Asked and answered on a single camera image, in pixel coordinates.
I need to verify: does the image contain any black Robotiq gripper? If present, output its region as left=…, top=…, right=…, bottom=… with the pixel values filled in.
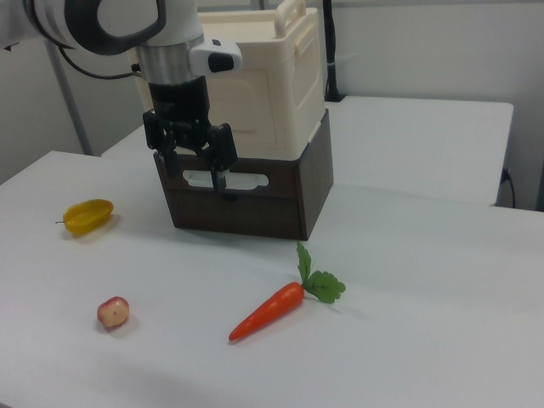
left=142, top=76, right=239, bottom=203

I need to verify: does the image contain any yellow toy star fruit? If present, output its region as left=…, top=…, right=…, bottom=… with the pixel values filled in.
left=54, top=198, right=115, bottom=237

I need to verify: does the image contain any orange toy carrot with leaves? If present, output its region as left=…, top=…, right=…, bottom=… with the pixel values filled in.
left=228, top=241, right=348, bottom=343

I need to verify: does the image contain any small pink toy apple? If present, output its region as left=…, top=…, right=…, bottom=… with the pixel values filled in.
left=96, top=296, right=130, bottom=331

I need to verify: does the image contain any white plastic tray with handles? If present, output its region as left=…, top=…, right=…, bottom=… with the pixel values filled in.
left=135, top=0, right=328, bottom=161

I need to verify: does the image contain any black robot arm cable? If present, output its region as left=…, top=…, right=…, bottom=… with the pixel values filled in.
left=54, top=42, right=142, bottom=81

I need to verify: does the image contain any grey metal frame post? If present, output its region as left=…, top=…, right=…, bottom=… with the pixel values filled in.
left=44, top=40, right=94, bottom=156

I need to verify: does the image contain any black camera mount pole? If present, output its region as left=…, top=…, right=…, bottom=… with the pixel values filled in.
left=320, top=0, right=346, bottom=103

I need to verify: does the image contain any black cable at wall socket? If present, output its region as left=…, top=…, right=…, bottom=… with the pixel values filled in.
left=501, top=167, right=517, bottom=209

